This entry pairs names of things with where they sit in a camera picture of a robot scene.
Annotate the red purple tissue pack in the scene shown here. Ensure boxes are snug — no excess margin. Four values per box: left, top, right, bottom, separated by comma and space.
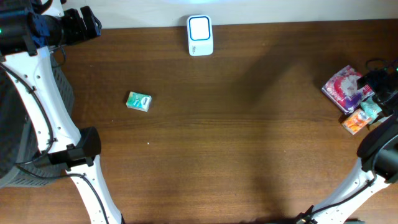
322, 65, 374, 114

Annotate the teal tissue pocket pack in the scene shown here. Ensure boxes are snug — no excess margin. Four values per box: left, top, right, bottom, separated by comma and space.
126, 91, 152, 112

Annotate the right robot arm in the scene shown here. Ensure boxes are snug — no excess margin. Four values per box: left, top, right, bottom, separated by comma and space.
294, 68, 397, 224

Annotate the grey plastic mesh basket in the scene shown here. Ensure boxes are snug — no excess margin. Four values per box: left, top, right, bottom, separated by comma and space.
1, 67, 75, 188

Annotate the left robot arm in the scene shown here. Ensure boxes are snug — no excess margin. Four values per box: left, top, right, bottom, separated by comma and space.
1, 1, 124, 223

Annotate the orange tissue pocket pack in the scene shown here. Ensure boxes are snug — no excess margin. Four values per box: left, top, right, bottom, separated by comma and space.
342, 108, 373, 135

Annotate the mint green wipes packet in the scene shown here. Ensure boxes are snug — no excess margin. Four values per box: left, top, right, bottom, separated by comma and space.
360, 96, 382, 121

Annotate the white barcode scanner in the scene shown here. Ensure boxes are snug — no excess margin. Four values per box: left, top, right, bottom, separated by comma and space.
187, 15, 214, 57

